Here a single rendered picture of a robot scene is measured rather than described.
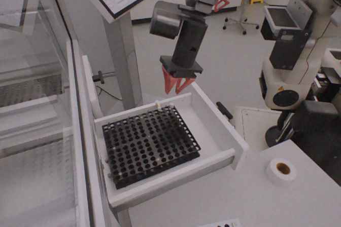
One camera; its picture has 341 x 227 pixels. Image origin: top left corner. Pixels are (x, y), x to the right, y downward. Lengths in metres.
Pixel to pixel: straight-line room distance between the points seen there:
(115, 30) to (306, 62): 1.03
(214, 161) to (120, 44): 1.05
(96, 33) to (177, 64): 1.69
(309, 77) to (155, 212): 0.77
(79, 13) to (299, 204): 1.97
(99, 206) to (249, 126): 1.22
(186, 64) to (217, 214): 0.40
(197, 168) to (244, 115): 1.05
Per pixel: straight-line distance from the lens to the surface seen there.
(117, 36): 1.35
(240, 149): 0.52
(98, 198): 0.38
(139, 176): 0.52
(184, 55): 0.47
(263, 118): 1.54
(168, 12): 0.46
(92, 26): 2.10
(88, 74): 0.74
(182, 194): 0.61
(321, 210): 0.72
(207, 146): 0.60
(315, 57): 0.98
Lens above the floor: 1.33
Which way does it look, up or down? 43 degrees down
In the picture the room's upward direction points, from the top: straight up
